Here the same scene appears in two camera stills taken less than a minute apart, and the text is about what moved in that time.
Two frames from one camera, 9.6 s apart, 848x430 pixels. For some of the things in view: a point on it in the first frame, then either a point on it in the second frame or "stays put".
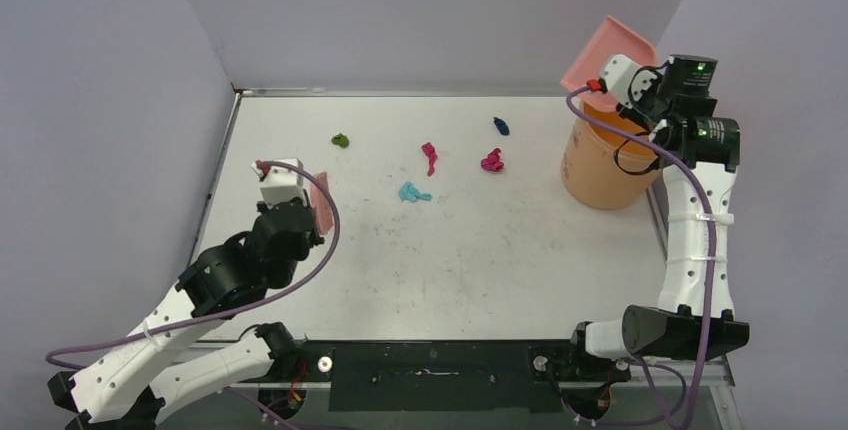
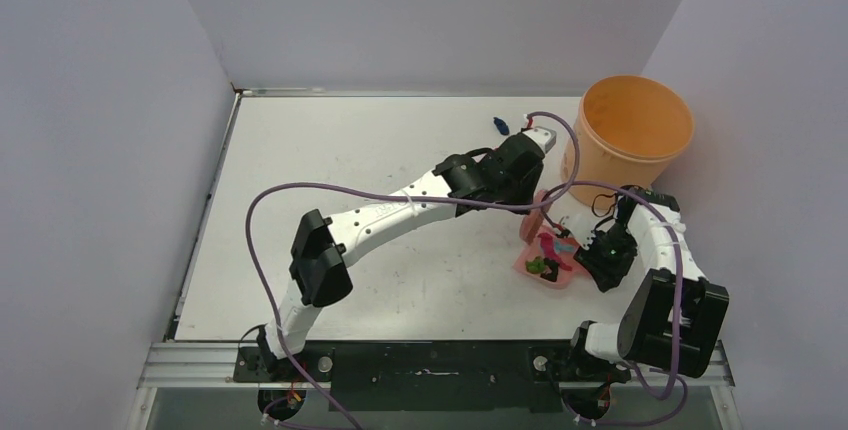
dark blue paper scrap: x=501 y=126 stays put
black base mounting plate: x=452 y=376 stays put
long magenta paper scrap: x=432 y=155 to x=547 y=244
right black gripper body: x=639 y=113 to x=592 y=262
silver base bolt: x=325 y=364 stays put
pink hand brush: x=322 y=204 to x=532 y=219
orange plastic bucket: x=608 y=161 stays put
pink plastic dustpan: x=609 y=38 to x=547 y=256
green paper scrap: x=340 y=139 to x=536 y=266
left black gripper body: x=316 y=240 to x=520 y=193
